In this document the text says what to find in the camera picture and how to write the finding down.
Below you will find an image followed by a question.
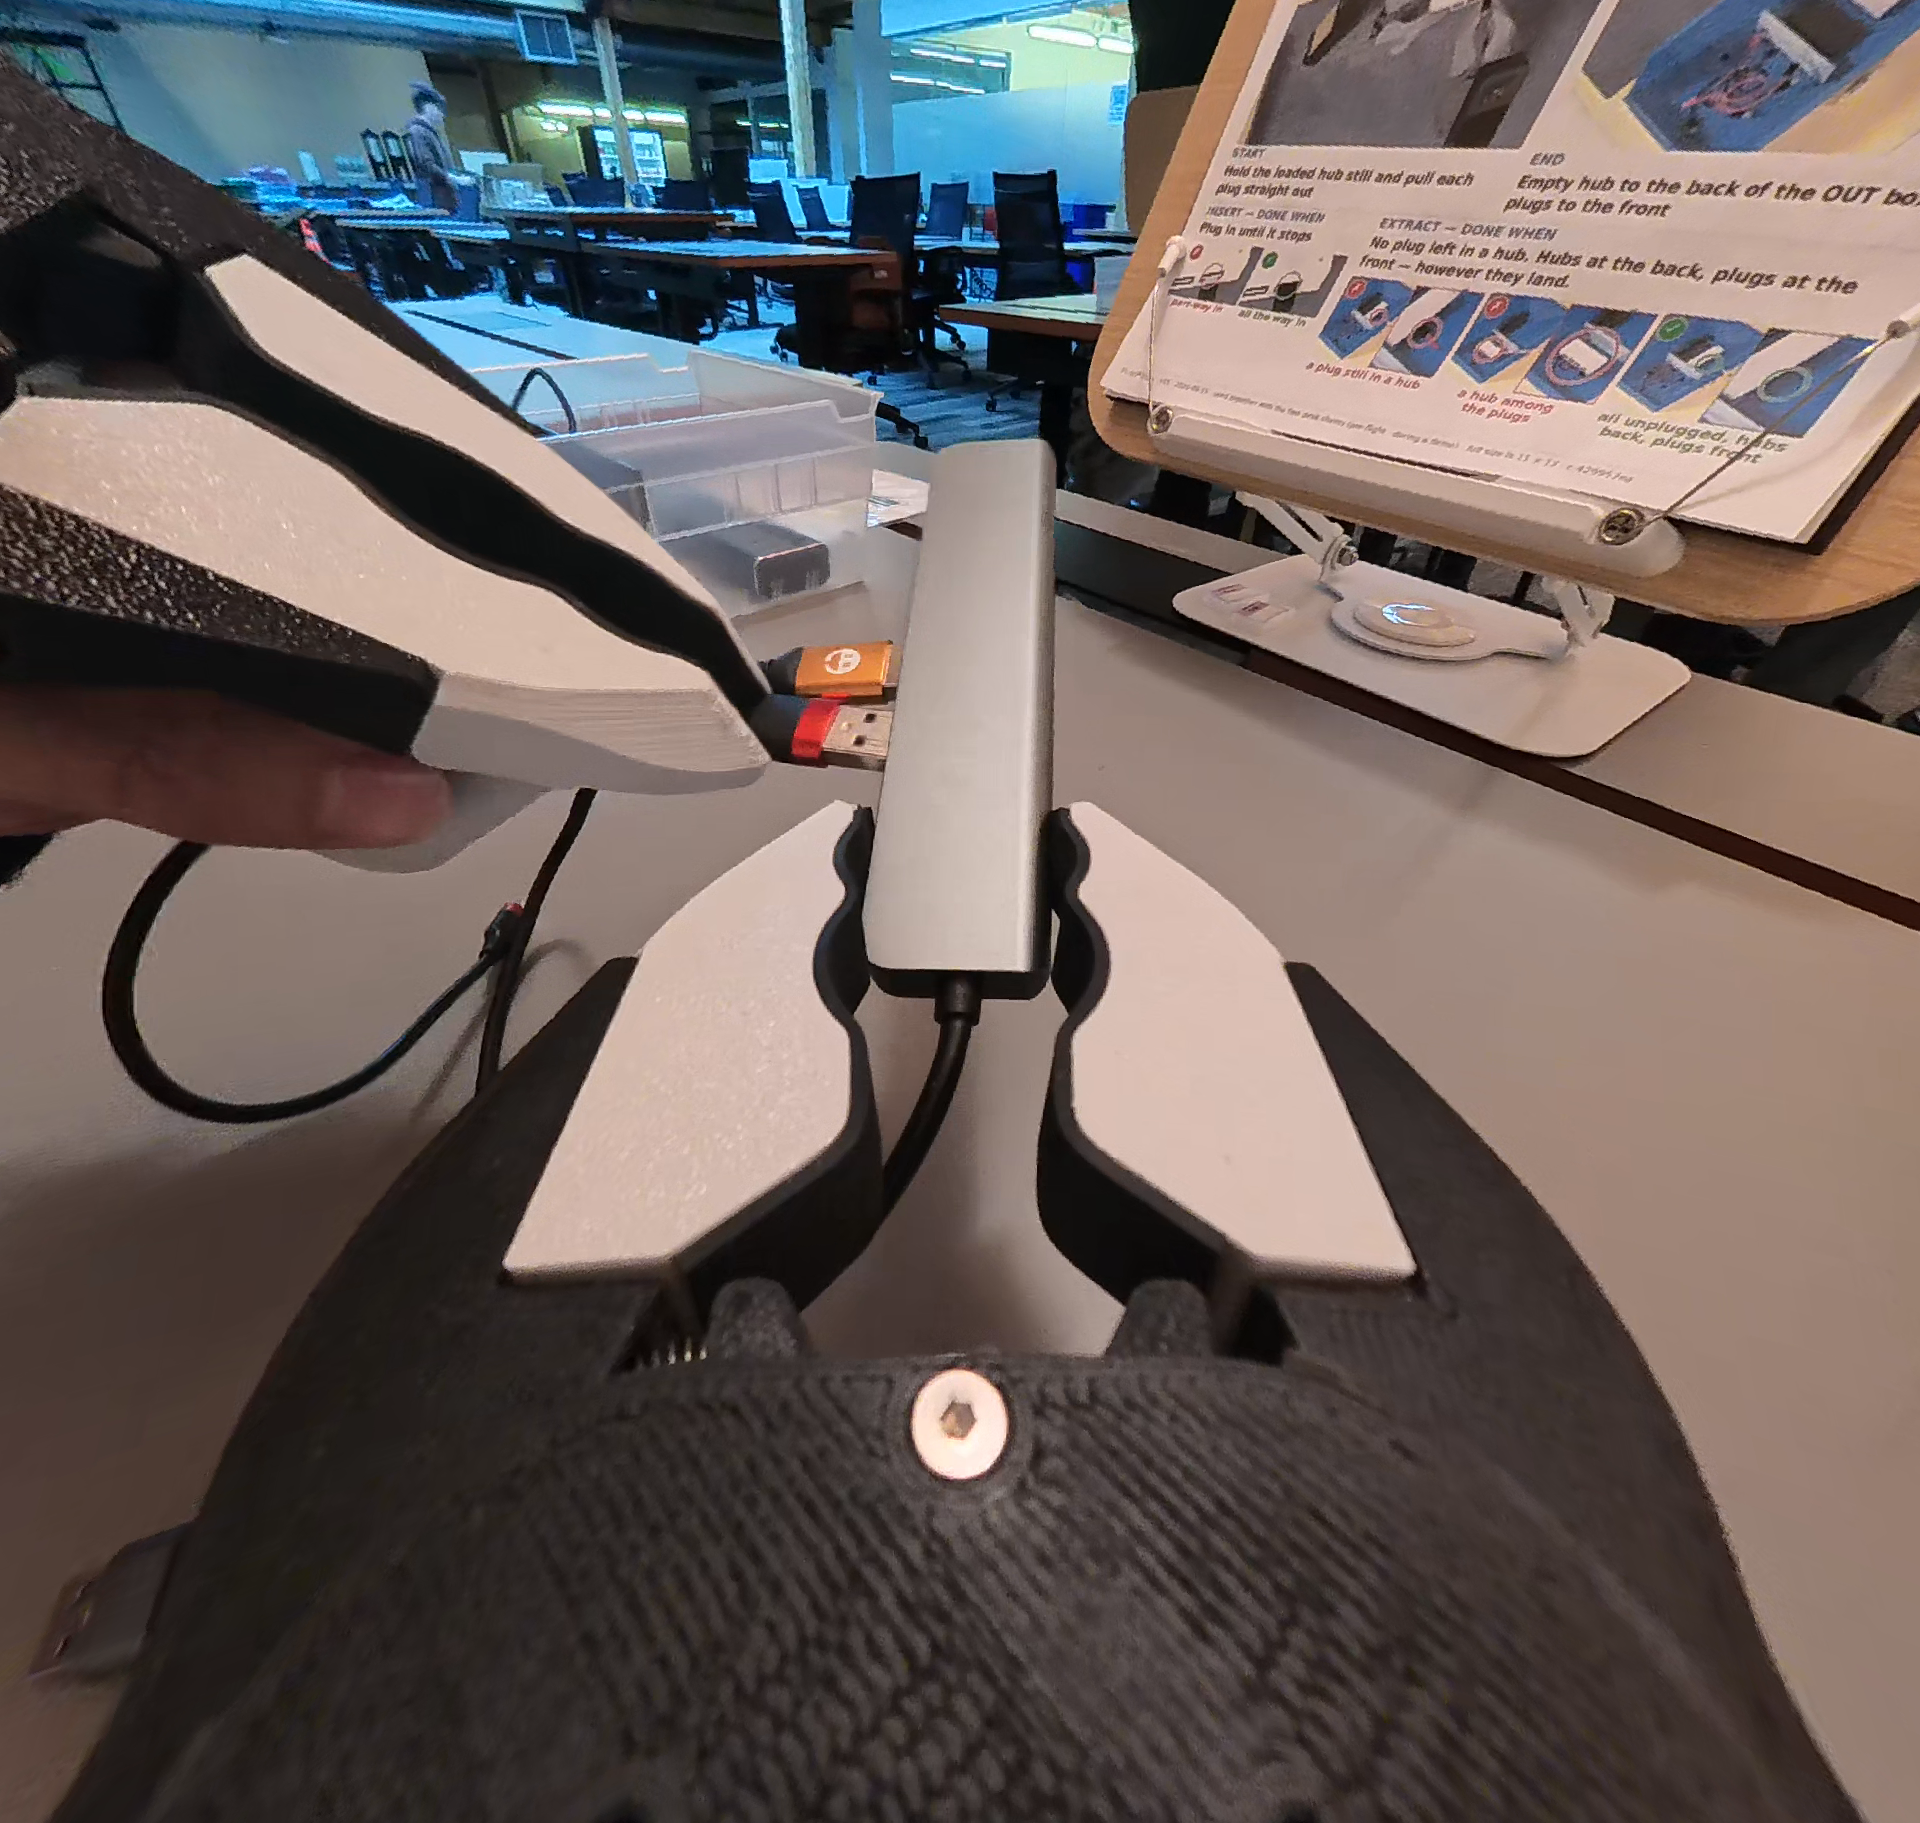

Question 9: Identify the red plug usb cable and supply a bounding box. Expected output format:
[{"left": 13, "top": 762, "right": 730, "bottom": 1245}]
[{"left": 103, "top": 694, "right": 901, "bottom": 1122}]

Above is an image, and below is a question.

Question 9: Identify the clear plastic bin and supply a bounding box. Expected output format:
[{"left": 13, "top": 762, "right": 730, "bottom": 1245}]
[{"left": 509, "top": 343, "right": 885, "bottom": 610}]

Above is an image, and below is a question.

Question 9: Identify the row of wooden desks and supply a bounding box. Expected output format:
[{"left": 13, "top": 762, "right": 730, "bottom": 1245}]
[{"left": 300, "top": 198, "right": 1148, "bottom": 407}]

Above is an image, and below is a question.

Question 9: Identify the instruction sheet on stand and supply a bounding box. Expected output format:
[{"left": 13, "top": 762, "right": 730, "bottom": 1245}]
[{"left": 1083, "top": 0, "right": 1920, "bottom": 762}]

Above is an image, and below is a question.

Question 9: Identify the black desk mat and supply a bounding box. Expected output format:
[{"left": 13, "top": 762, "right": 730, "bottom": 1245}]
[{"left": 1049, "top": 490, "right": 1321, "bottom": 655}]

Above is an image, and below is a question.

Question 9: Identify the person's left hand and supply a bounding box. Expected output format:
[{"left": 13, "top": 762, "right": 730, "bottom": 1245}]
[{"left": 0, "top": 688, "right": 455, "bottom": 850}]

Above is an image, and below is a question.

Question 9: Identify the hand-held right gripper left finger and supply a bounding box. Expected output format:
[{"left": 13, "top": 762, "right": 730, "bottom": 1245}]
[{"left": 501, "top": 798, "right": 885, "bottom": 1295}]

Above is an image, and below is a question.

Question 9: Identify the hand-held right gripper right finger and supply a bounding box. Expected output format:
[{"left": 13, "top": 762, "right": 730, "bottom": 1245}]
[{"left": 1037, "top": 798, "right": 1419, "bottom": 1303}]

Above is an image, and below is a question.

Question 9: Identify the row of black office chairs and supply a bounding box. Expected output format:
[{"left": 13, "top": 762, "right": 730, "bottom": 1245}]
[{"left": 741, "top": 167, "right": 1083, "bottom": 407}]

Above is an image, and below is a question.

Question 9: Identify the orange plug usb cable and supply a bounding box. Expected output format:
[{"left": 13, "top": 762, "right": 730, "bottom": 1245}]
[{"left": 471, "top": 633, "right": 905, "bottom": 1097}]

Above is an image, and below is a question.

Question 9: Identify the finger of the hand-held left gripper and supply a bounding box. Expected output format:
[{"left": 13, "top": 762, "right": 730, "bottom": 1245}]
[
  {"left": 177, "top": 250, "right": 770, "bottom": 723},
  {"left": 0, "top": 387, "right": 777, "bottom": 796}
]

